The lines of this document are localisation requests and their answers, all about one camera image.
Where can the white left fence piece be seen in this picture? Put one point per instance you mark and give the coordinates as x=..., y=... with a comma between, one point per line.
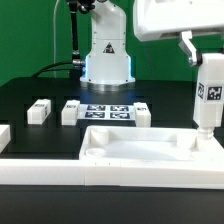
x=5, y=136

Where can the white front fence wall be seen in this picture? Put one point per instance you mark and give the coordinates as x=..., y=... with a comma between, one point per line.
x=165, y=174

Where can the fiducial marker sheet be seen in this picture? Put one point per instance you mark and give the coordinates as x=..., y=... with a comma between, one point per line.
x=106, y=112

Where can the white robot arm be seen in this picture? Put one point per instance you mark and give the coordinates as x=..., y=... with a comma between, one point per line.
x=108, y=66

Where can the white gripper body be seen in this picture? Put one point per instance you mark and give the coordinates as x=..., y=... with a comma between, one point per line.
x=163, y=19

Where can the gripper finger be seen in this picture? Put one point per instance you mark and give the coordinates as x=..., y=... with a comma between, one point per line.
x=194, y=56

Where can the white desk top tray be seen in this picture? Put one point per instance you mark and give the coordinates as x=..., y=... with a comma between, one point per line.
x=148, y=144

